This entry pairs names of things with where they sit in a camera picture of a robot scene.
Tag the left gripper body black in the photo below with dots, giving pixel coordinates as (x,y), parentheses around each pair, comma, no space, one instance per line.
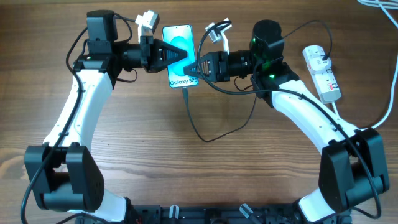
(136,55)

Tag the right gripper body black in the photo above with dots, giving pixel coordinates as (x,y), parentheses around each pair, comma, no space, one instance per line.
(240,63)

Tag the blue screen smartphone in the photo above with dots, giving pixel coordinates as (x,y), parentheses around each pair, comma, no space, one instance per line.
(180,37)

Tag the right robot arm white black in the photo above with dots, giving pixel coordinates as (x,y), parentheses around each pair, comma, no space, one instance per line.
(353,166)

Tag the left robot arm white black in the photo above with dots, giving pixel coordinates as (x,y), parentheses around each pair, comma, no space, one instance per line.
(63,174)

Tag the white charger plug adapter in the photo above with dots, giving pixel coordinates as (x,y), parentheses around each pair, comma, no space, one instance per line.
(318,65)

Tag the white power strip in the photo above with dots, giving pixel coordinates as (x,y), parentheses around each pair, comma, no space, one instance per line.
(325,83)

